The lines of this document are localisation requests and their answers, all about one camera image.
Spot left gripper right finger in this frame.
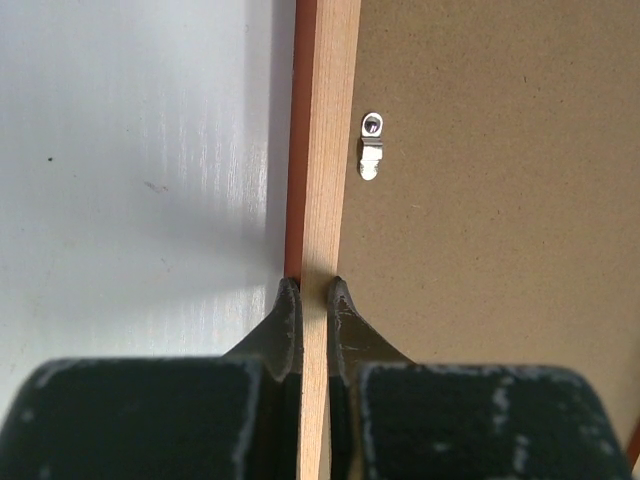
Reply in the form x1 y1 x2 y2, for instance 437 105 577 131
327 278 631 479

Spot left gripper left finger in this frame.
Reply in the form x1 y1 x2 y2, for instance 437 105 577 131
1 278 303 479

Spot brown frame backing board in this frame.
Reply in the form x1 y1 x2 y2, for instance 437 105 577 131
338 1 639 443

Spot orange wooden picture frame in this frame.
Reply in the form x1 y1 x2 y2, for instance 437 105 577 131
284 1 361 479

